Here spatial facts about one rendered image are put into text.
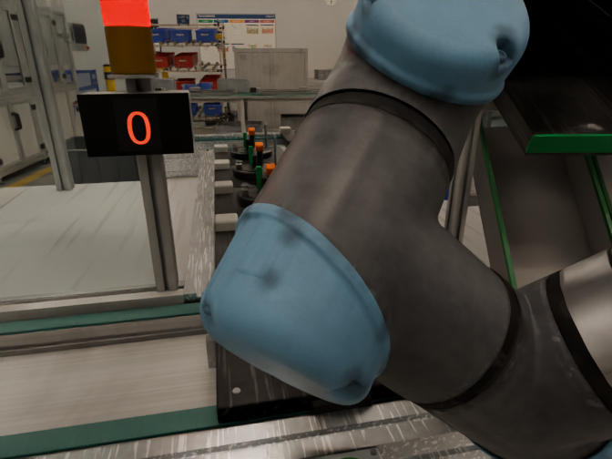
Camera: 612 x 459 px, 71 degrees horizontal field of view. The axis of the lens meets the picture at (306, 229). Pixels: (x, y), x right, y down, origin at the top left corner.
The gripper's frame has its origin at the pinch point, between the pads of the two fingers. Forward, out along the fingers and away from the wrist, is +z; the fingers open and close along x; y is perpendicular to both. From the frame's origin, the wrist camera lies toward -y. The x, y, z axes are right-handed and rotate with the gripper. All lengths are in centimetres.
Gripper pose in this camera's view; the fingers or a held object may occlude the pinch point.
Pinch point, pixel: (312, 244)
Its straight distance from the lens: 50.5
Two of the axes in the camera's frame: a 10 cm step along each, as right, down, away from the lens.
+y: 1.4, 9.2, -3.6
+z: -1.4, 3.8, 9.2
